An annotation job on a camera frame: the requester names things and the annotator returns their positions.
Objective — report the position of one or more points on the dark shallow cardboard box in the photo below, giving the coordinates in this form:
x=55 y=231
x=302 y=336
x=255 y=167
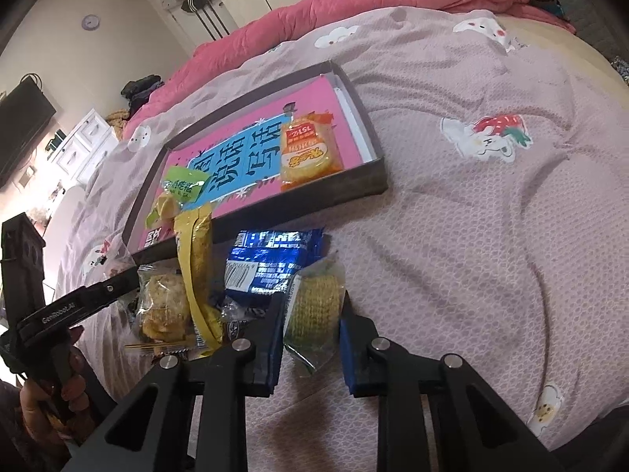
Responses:
x=352 y=183

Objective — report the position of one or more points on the black wall television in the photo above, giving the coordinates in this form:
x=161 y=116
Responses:
x=25 y=114

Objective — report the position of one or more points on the round wall clock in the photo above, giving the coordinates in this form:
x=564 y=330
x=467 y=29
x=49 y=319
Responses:
x=90 y=22

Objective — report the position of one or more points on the clear packet yellow cake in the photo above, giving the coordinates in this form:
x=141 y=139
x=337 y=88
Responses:
x=313 y=310

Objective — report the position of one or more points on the tan knitted blanket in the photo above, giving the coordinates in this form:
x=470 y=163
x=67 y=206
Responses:
x=117 y=120

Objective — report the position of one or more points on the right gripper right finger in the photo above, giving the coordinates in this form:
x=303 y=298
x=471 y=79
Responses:
x=434 y=414

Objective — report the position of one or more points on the green milk cheese snack packet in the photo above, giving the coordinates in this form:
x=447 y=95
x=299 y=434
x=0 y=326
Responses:
x=181 y=185

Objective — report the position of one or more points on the orange rice cracker packet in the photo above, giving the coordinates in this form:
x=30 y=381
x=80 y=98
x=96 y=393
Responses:
x=308 y=150

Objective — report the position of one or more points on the person's left hand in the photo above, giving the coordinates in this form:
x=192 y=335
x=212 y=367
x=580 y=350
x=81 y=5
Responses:
x=35 y=402

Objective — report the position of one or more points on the mauve patterned bed sheet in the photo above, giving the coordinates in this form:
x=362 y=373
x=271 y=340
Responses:
x=503 y=235

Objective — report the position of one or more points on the white drawer cabinet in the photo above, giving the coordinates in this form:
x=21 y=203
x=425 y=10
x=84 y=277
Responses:
x=82 y=150

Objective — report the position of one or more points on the dark folded clothes pile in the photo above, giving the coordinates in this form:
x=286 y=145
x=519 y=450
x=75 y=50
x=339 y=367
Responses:
x=137 y=92

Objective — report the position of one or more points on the patterned grey pillow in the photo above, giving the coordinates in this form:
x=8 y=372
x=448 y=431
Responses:
x=621 y=66

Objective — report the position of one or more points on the blue foil biscuit packet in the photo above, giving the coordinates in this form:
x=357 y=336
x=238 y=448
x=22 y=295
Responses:
x=262 y=263

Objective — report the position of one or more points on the clear packet oat cookie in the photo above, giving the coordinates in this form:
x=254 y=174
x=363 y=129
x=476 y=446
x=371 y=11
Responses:
x=162 y=321

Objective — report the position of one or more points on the grey padded headboard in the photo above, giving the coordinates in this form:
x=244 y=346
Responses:
x=599 y=25

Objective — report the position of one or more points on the Snickers chocolate bar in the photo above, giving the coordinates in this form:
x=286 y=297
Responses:
x=235 y=318

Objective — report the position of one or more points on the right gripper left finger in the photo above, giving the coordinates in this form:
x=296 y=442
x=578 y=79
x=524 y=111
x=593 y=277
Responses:
x=190 y=415

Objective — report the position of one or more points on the yellow Alpenliebe candy packet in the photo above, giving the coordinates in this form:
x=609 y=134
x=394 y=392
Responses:
x=193 y=233

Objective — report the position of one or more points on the pink children's book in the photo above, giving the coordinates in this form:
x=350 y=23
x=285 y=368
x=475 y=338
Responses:
x=241 y=151

